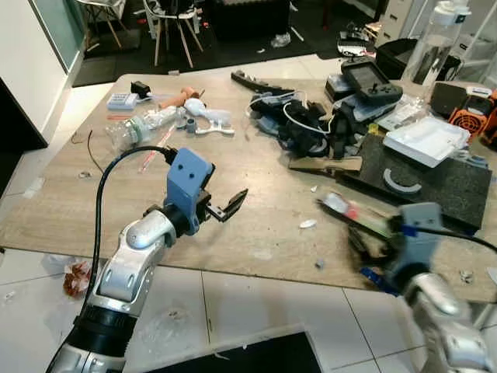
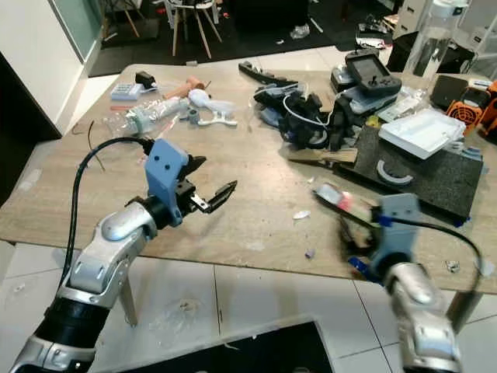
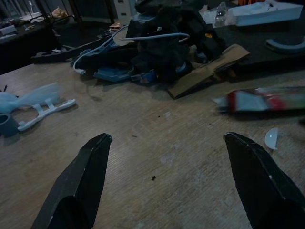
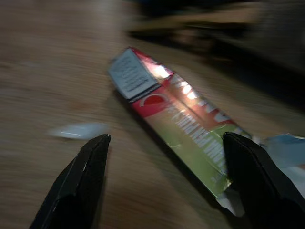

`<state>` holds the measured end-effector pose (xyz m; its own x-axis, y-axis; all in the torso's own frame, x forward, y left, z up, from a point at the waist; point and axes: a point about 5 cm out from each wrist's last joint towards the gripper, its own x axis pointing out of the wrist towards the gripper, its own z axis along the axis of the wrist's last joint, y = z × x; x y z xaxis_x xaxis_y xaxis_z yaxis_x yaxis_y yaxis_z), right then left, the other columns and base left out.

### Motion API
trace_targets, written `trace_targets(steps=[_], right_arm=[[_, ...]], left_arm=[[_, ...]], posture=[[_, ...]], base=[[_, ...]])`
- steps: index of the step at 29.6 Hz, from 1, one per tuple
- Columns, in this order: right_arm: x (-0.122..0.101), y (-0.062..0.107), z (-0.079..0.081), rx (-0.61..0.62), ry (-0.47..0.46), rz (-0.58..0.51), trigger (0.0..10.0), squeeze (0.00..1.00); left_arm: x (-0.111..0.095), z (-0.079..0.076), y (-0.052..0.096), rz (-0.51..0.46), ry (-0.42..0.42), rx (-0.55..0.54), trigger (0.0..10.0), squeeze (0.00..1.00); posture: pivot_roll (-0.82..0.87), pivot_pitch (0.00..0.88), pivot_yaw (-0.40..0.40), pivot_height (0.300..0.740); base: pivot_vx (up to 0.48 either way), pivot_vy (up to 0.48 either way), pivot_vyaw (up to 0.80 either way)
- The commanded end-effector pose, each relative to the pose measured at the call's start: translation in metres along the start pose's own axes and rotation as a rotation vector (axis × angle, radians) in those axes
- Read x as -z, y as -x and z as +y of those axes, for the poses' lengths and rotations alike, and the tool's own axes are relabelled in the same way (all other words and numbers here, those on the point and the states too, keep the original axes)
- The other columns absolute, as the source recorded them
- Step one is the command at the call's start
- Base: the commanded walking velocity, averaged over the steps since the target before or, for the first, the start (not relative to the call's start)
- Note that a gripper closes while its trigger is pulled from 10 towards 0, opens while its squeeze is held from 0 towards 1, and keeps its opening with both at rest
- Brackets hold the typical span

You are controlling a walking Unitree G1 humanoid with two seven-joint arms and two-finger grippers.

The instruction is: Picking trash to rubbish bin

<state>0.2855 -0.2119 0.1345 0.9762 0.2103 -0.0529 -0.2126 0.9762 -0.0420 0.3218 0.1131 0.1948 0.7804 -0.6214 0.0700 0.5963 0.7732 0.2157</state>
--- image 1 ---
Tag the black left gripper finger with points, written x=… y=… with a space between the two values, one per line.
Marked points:
x=233 y=203

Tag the clear wrapper with red print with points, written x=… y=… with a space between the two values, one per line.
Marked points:
x=345 y=208

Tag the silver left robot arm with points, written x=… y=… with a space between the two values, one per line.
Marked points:
x=128 y=264

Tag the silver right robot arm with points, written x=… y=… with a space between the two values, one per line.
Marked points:
x=446 y=318

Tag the crumpled red-brown trash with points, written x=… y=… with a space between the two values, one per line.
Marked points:
x=76 y=278

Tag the black rubbish bin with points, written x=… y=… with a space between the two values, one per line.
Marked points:
x=256 y=357

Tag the light wooden table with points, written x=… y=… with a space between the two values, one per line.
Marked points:
x=256 y=202

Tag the white curved plastic piece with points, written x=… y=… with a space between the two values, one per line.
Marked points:
x=400 y=186

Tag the small white paper scrap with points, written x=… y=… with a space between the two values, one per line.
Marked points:
x=308 y=224

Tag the thin red straw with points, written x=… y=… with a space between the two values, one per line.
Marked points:
x=159 y=148

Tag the dark grey foam pad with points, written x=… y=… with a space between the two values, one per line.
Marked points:
x=435 y=190

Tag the white plastic clamp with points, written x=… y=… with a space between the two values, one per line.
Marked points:
x=206 y=116

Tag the crushed clear plastic bottle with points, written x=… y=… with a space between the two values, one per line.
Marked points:
x=144 y=128

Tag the black gripper parts pile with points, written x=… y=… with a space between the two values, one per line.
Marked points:
x=303 y=128

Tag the white plastic tray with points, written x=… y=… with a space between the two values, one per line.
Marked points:
x=427 y=140

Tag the clear crumpled plastic film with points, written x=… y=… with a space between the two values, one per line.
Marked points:
x=171 y=322

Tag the metal table leg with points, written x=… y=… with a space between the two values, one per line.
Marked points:
x=481 y=315

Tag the long black tool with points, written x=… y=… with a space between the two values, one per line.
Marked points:
x=256 y=80

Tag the light blue small box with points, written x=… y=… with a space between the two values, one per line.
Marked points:
x=122 y=102

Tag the clear plastic parts bag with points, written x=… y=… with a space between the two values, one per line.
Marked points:
x=402 y=115

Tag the small black adapter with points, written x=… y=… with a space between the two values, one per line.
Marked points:
x=140 y=88

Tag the orange and black device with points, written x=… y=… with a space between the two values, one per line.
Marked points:
x=470 y=116

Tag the black square box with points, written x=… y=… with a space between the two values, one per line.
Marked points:
x=446 y=97

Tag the black handheld controller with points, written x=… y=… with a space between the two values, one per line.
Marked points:
x=371 y=81

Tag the black low cabinet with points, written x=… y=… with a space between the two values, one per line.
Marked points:
x=248 y=19

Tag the white chair with wooden legs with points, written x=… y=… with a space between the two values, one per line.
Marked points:
x=175 y=19
x=101 y=12

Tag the tall clear white-capped bottle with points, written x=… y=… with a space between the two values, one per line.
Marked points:
x=439 y=39

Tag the white cabinet with black base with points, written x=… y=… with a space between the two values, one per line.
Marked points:
x=31 y=47

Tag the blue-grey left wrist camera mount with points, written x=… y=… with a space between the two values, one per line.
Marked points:
x=189 y=175

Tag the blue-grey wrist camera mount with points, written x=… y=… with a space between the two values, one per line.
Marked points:
x=419 y=233
x=189 y=175

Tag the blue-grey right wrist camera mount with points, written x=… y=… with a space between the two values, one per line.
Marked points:
x=419 y=233

